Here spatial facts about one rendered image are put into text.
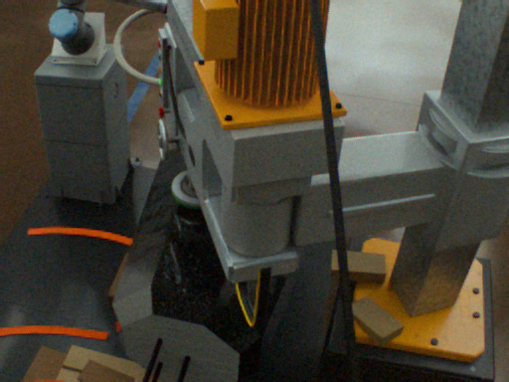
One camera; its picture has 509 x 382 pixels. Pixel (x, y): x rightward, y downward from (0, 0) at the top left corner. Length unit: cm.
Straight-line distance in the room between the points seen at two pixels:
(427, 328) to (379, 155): 74
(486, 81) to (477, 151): 20
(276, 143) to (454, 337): 112
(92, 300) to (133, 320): 96
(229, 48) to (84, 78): 201
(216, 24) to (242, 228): 58
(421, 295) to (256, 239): 71
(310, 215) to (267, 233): 12
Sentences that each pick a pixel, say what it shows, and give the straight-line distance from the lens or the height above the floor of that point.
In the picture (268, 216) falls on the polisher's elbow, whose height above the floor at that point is 138.
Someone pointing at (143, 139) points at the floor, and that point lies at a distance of 416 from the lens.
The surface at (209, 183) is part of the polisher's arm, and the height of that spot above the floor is 126.
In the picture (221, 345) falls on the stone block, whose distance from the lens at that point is 218.
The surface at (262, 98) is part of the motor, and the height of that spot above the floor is 171.
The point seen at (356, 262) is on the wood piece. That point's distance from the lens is 224.
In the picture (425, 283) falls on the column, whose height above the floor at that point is 97.
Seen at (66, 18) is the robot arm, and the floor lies 118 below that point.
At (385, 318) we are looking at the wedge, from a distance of 211.
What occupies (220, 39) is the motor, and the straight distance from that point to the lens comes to 124.
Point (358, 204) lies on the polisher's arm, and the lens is 165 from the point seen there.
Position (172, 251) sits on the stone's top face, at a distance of 226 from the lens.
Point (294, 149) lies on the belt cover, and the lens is 134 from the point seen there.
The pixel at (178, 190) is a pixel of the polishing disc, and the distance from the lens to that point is 242.
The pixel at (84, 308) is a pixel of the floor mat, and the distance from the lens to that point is 314.
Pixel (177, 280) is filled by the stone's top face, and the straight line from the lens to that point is 216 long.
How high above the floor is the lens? 242
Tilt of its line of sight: 40 degrees down
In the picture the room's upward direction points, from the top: 4 degrees clockwise
